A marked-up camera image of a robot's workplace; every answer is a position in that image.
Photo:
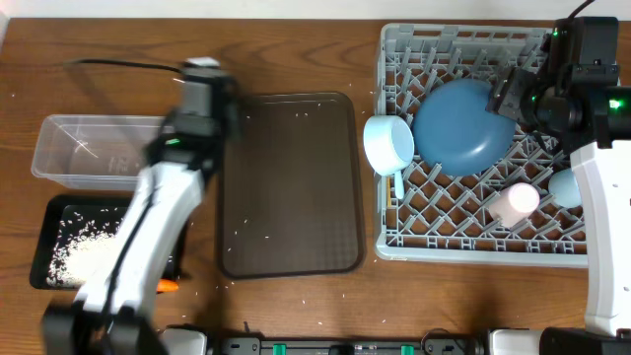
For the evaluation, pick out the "wooden chopstick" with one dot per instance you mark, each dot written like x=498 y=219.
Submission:
x=388 y=198

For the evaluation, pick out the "blue plate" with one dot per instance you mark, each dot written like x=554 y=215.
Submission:
x=452 y=128

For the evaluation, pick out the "white rice pile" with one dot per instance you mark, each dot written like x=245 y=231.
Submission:
x=85 y=237

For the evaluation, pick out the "light blue plastic cup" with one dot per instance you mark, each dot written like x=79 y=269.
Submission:
x=565 y=190

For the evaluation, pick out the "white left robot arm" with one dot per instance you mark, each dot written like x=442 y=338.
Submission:
x=111 y=313

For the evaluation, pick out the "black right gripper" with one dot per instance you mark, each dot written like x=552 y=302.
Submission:
x=508 y=93

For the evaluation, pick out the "light blue plastic knife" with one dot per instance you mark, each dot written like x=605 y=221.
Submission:
x=398 y=185

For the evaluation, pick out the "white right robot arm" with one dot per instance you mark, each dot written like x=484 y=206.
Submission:
x=589 y=112

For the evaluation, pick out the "clear plastic bin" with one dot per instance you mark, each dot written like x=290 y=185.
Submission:
x=93 y=152

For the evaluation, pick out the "black bin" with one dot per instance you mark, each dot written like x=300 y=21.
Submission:
x=48 y=231

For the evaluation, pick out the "pink plastic cup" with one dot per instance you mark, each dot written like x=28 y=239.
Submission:
x=514 y=204

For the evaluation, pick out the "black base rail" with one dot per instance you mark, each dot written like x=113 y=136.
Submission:
x=440 y=344

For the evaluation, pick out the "light blue rice bowl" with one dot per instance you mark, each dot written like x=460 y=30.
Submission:
x=388 y=144

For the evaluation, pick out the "orange carrot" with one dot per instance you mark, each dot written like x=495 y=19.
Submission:
x=167 y=286

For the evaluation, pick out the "grey dishwasher rack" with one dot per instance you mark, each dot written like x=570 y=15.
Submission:
x=445 y=218

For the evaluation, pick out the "brown serving tray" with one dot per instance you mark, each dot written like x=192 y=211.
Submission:
x=290 y=201

